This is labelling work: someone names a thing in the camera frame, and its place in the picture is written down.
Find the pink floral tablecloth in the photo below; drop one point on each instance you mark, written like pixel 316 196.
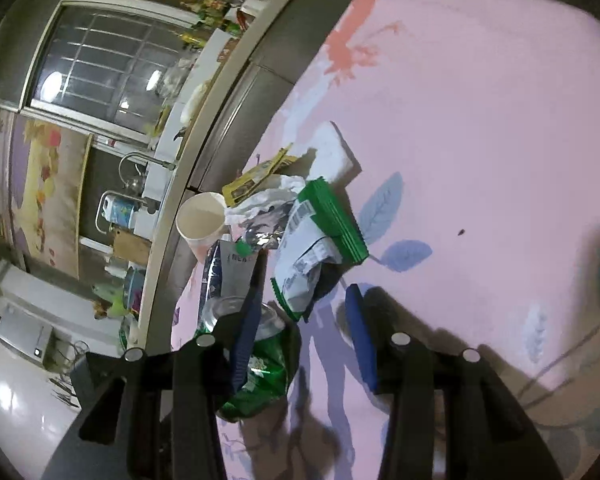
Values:
pixel 475 125

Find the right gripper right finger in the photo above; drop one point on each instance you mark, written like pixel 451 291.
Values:
pixel 488 435

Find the yellow snack wrapper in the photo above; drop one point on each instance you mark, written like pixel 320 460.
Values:
pixel 245 185

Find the pink paper cup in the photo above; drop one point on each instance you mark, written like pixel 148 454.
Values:
pixel 201 222

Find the white tissue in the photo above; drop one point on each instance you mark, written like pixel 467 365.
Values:
pixel 274 191

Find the green soda can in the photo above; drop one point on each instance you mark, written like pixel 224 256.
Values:
pixel 271 366

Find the white tube package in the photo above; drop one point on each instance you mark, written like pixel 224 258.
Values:
pixel 236 269

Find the kitchen window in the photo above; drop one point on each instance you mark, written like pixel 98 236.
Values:
pixel 101 64

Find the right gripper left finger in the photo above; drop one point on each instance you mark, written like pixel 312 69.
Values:
pixel 152 417

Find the wooden cutting board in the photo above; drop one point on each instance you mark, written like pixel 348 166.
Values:
pixel 130 247

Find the green white snack bag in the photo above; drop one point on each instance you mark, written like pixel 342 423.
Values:
pixel 318 231

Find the white napkin pack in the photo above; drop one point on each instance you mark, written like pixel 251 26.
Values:
pixel 331 160

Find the chrome kitchen faucet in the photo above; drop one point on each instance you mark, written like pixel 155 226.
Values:
pixel 143 179

